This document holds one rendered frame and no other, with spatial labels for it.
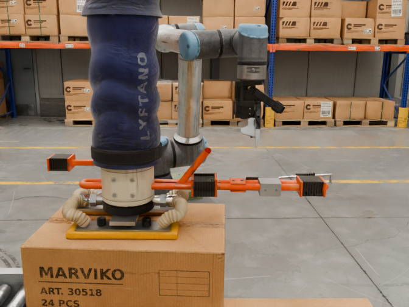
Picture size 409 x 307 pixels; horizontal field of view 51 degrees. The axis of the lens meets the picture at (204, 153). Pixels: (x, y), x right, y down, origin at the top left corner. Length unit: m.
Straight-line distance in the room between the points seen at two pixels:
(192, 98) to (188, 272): 1.00
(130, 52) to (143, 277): 0.65
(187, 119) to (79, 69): 8.04
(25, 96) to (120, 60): 9.17
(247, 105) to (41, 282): 0.82
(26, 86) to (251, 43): 9.23
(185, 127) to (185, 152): 0.13
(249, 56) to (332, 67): 9.03
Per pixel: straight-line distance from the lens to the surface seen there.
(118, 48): 1.27
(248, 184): 1.40
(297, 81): 10.11
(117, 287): 1.36
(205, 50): 1.39
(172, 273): 1.30
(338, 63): 10.35
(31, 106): 10.38
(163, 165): 2.18
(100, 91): 1.29
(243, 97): 1.35
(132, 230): 1.35
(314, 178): 1.45
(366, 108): 9.31
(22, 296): 1.94
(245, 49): 1.32
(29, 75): 10.31
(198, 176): 1.44
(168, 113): 8.50
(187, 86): 2.04
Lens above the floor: 1.51
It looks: 14 degrees down
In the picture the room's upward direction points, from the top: 1 degrees clockwise
